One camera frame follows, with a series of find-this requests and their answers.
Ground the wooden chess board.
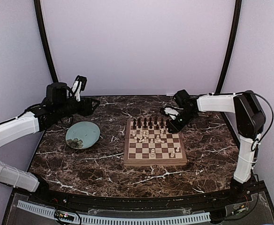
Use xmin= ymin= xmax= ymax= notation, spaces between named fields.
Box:
xmin=124 ymin=118 xmax=187 ymax=166

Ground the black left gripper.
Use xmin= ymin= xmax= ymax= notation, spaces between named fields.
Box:
xmin=55 ymin=96 xmax=100 ymax=120

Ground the white chess king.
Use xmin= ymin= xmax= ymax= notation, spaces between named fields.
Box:
xmin=150 ymin=149 xmax=156 ymax=158

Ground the teal ceramic flower plate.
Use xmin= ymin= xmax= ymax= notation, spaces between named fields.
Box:
xmin=65 ymin=121 xmax=100 ymax=150

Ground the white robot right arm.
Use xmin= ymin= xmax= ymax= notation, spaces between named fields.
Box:
xmin=160 ymin=90 xmax=266 ymax=184

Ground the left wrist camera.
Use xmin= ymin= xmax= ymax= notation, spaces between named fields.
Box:
xmin=72 ymin=75 xmax=87 ymax=102

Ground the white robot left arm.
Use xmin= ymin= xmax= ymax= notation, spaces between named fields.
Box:
xmin=0 ymin=97 xmax=100 ymax=204

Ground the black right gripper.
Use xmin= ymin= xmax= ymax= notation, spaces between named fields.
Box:
xmin=168 ymin=109 xmax=197 ymax=133

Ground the black left frame post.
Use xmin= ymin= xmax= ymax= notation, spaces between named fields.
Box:
xmin=34 ymin=0 xmax=59 ymax=83

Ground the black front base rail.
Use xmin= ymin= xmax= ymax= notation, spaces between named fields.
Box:
xmin=10 ymin=181 xmax=269 ymax=215

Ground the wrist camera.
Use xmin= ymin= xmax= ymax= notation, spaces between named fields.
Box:
xmin=72 ymin=75 xmax=87 ymax=102
xmin=160 ymin=107 xmax=179 ymax=120

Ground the white cable duct strip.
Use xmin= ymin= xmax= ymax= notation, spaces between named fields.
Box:
xmin=16 ymin=200 xmax=211 ymax=225

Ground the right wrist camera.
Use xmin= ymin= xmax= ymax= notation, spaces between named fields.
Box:
xmin=160 ymin=107 xmax=179 ymax=120

